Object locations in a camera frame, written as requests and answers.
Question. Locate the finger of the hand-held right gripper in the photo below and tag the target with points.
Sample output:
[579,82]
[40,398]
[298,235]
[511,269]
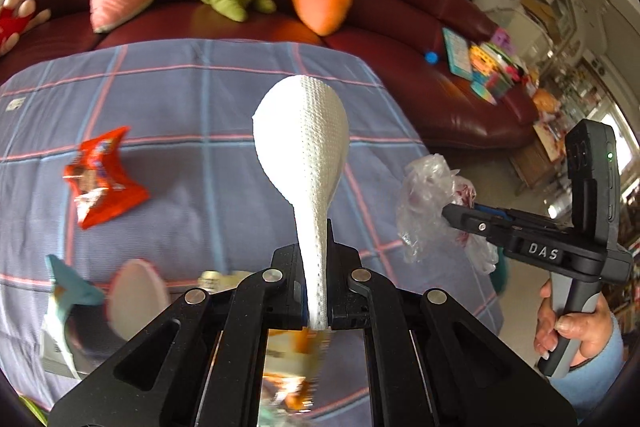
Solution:
[495,212]
[475,224]

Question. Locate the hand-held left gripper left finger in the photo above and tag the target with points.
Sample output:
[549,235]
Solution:
[287,302]

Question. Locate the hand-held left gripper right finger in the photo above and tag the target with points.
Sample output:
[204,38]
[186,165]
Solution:
[345,302]

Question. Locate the clear plastic bag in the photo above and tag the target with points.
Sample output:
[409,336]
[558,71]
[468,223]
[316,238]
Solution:
[425,197]

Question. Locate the white rice paddle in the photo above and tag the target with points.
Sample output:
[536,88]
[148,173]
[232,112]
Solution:
[305,142]

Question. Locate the teal and white packet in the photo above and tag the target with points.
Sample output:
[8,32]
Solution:
[70,287]

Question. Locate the person's right forearm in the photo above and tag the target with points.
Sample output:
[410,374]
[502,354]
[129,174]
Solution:
[600,382]

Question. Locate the person's right hand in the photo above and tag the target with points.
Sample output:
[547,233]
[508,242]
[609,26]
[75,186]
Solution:
[582,332]

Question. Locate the wooden side table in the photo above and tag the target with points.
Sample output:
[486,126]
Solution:
[537,157]

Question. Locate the small orange plush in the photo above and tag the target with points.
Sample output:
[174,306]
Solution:
[546,101]

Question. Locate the glass display cabinet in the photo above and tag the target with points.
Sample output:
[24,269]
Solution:
[590,72]

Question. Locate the pile of colourful toys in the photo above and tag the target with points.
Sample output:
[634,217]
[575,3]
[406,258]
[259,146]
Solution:
[500,72]

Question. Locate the teal book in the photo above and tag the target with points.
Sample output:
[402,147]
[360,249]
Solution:
[457,52]

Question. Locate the small blue ball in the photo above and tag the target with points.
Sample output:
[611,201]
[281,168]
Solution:
[431,57]

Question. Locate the cardboard box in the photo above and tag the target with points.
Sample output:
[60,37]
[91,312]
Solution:
[539,7]

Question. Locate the blue checked tablecloth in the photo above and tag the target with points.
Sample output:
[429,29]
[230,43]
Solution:
[200,132]

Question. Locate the red leather sofa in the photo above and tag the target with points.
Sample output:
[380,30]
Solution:
[400,7]

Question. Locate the red plush toy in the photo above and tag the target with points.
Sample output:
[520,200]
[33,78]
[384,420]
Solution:
[12,24]

